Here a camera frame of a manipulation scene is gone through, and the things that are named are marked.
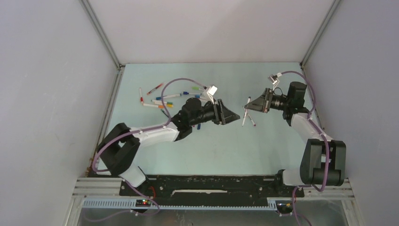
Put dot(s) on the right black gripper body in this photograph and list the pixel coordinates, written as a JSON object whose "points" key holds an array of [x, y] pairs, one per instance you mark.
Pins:
{"points": [[276, 102]]}

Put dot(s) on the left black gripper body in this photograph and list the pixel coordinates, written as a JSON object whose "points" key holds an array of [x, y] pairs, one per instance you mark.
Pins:
{"points": [[210, 113]]}

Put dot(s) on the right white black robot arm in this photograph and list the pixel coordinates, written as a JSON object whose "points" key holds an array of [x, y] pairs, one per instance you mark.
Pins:
{"points": [[324, 159]]}

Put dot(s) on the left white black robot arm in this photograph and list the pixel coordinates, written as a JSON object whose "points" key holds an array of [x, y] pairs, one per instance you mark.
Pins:
{"points": [[119, 148]]}

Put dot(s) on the red orange thin pen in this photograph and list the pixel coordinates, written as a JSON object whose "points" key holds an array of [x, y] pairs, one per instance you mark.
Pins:
{"points": [[155, 88]]}

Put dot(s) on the orange capped marker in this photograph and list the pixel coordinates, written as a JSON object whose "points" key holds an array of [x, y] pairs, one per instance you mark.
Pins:
{"points": [[154, 106]]}

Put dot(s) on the green capped marker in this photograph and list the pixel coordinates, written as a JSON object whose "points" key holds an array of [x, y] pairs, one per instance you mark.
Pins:
{"points": [[159, 102]]}

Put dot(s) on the red capped marker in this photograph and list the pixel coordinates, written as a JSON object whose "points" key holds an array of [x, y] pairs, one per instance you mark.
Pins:
{"points": [[141, 96]]}

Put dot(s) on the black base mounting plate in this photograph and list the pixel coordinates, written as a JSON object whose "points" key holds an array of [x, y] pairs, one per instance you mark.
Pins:
{"points": [[212, 191]]}

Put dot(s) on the right controller board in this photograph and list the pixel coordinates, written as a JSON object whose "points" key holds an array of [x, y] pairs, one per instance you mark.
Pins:
{"points": [[284, 209]]}

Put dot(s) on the controller board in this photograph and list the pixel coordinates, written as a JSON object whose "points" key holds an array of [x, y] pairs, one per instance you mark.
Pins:
{"points": [[143, 203], [284, 209]]}

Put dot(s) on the left controller board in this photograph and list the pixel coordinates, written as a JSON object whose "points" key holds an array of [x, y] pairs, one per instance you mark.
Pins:
{"points": [[143, 203]]}

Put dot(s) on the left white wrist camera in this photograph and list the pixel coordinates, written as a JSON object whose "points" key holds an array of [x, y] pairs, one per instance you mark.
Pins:
{"points": [[209, 92]]}

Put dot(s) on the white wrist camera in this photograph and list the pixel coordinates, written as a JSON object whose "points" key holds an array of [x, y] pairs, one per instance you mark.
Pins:
{"points": [[274, 79], [209, 92]]}

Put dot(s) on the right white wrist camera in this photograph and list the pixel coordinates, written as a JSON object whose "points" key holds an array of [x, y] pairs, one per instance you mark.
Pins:
{"points": [[274, 79]]}

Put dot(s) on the right aluminium frame rail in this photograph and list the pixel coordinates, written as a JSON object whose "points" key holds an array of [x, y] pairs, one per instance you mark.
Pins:
{"points": [[323, 26]]}

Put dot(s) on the aluminium frame rail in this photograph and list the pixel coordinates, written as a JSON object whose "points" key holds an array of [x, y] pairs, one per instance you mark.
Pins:
{"points": [[93, 18], [323, 26]]}

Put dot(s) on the left aluminium frame rail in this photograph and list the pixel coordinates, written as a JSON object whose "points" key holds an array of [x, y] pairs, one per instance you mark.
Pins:
{"points": [[93, 18]]}

